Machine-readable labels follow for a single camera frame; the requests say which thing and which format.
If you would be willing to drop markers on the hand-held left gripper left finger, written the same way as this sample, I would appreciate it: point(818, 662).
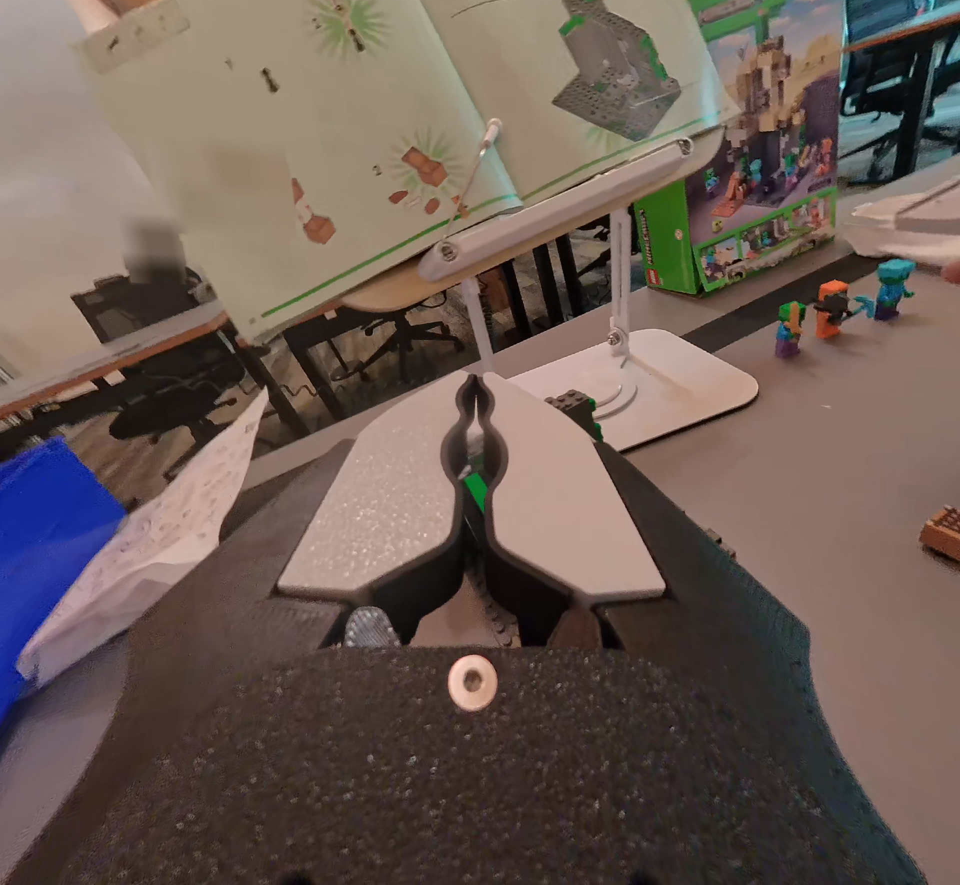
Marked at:
point(375, 510)

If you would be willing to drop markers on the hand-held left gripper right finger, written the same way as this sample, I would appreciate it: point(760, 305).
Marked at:
point(570, 517)

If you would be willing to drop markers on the grey green brick model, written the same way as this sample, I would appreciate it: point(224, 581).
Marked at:
point(570, 405)

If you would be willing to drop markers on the black office chair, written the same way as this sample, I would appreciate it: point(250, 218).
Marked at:
point(165, 405)
point(877, 15)
point(397, 334)

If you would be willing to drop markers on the green-headed toy minifigure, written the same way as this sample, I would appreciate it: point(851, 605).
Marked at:
point(789, 330)

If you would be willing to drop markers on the wood-edged office table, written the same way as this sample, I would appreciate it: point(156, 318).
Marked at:
point(911, 30)
point(112, 356)

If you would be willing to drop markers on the blue plastic bin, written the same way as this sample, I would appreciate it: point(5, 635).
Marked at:
point(45, 525)

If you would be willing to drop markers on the orange toy minifigure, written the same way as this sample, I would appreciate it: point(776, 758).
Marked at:
point(831, 311)

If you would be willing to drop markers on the brown studded brick block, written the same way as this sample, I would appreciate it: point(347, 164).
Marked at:
point(943, 534)

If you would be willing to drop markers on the teal toy minifigure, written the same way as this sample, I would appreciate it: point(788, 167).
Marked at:
point(891, 289)

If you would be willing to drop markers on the open instruction booklet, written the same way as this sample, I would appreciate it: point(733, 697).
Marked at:
point(300, 112)

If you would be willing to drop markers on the green toy set box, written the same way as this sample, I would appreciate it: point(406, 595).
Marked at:
point(772, 150)

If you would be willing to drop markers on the white lamp base plate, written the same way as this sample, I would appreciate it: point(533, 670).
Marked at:
point(675, 375)

